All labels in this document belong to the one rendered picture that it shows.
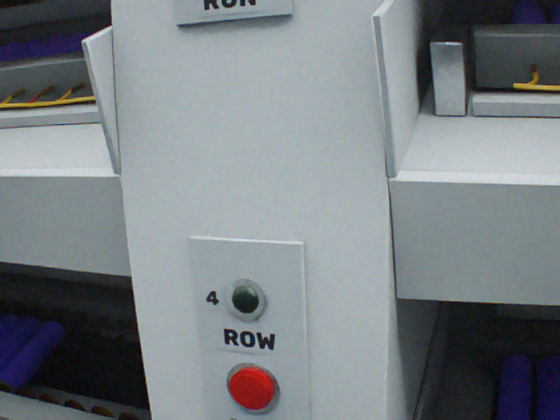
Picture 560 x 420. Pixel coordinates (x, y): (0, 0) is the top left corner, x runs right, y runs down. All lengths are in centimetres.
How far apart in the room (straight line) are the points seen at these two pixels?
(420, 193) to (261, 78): 6
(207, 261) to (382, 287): 6
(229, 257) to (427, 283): 7
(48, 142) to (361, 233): 15
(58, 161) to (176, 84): 7
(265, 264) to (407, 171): 5
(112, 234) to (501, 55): 16
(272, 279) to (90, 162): 9
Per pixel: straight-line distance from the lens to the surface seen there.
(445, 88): 24
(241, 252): 22
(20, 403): 41
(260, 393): 23
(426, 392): 32
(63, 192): 25
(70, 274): 50
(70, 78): 33
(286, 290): 21
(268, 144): 21
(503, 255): 21
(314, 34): 20
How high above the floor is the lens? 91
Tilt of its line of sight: 12 degrees down
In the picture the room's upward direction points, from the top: 3 degrees counter-clockwise
